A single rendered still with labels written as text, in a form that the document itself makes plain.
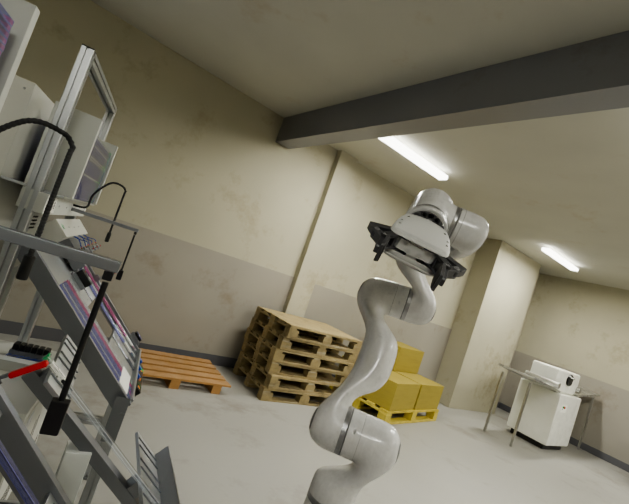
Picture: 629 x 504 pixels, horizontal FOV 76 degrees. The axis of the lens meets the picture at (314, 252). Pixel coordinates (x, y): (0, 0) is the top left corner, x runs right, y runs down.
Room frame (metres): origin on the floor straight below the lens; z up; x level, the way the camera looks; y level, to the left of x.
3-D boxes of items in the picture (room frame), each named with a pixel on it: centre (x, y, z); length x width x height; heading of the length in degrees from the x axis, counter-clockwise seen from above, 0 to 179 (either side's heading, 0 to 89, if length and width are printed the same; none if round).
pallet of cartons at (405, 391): (5.67, -1.62, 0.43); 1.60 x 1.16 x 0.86; 125
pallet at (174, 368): (4.07, 1.00, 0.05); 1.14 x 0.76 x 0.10; 125
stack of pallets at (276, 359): (4.90, -0.23, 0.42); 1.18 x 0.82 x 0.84; 125
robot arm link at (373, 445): (1.05, -0.28, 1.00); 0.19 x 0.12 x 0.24; 78
